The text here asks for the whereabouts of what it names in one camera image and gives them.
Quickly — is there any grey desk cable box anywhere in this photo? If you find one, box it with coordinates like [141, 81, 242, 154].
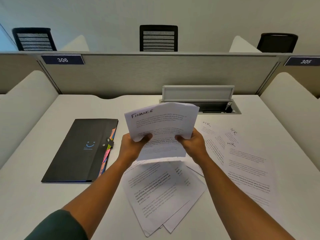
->
[159, 99, 242, 115]

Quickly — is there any black expanding folder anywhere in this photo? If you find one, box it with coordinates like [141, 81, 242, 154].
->
[41, 119, 119, 183]

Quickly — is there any green left sleeve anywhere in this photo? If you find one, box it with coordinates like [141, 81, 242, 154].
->
[25, 209, 89, 240]

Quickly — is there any beige partition panel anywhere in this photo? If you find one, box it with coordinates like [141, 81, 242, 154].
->
[257, 56, 320, 99]
[0, 53, 62, 95]

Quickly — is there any thin white paper bundle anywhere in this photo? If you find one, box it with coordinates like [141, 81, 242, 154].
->
[124, 102, 200, 162]

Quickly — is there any grey cable box lid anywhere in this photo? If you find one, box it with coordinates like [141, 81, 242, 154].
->
[162, 85, 235, 102]

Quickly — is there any white side desk divider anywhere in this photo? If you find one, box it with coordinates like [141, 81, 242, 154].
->
[260, 72, 320, 172]
[0, 70, 59, 169]

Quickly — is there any person's left forearm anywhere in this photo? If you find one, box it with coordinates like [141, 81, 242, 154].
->
[62, 157, 133, 239]

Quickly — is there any person's right hand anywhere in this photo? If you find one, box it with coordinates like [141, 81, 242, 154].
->
[175, 128, 209, 163]

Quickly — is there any blue desk number sign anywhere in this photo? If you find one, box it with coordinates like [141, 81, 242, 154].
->
[284, 56, 320, 67]
[41, 55, 85, 65]

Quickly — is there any black mesh office chair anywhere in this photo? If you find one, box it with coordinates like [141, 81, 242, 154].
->
[12, 27, 57, 52]
[139, 25, 178, 52]

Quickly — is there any person's right forearm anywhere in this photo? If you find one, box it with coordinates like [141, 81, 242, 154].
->
[200, 155, 297, 240]

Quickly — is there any pile of white papers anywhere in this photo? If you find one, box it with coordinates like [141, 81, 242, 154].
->
[120, 120, 278, 238]

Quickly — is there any grey fabric partition panel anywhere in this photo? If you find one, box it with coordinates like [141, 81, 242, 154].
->
[36, 53, 280, 99]

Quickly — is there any person's left hand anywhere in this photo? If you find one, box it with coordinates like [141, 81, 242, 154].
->
[119, 133, 153, 164]

